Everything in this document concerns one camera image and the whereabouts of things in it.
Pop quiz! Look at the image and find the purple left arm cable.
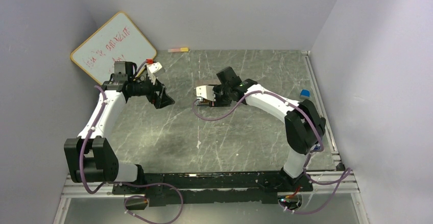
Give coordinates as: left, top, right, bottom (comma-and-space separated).
78, 60, 184, 224

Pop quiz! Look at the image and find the aluminium frame rail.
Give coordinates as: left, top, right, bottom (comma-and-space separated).
55, 151, 369, 223

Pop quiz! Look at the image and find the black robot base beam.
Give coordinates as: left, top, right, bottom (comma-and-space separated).
112, 170, 314, 207

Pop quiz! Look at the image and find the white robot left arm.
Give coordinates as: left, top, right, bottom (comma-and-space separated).
64, 61, 175, 193

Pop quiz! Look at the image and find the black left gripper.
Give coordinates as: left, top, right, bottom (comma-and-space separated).
129, 72, 175, 108

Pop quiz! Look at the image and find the pink yellow marker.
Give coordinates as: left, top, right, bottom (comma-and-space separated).
167, 47, 189, 53

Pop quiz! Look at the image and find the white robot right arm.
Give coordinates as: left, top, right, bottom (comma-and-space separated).
196, 67, 326, 191

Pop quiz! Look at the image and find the yellow framed whiteboard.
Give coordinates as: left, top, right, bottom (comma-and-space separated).
70, 11, 157, 85

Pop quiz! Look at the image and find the blue whiteboard eraser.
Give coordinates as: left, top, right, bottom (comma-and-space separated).
300, 89, 311, 99

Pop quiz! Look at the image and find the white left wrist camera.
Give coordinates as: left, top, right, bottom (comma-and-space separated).
146, 59, 165, 85

